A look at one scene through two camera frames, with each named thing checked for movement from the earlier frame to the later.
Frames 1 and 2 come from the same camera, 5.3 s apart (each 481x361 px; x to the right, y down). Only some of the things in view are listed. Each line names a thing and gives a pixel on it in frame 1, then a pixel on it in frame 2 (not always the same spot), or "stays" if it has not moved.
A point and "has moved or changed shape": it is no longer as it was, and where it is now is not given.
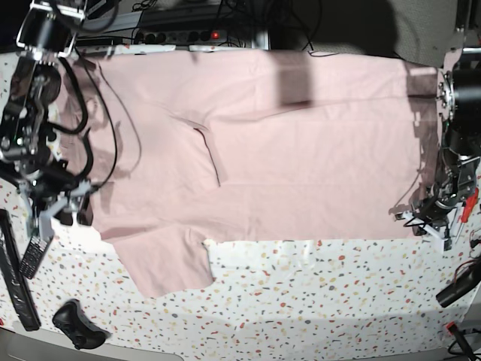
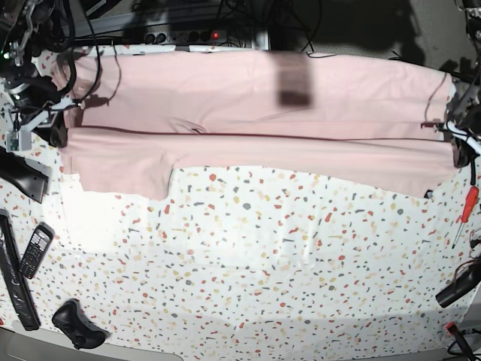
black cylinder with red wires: x=467 y=276 stays
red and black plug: x=452 y=329 stays
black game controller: x=71 y=318 stays
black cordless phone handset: x=35 y=254 stays
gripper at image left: x=52 y=179 → x=40 y=91
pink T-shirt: x=181 y=147 has moved or changed shape
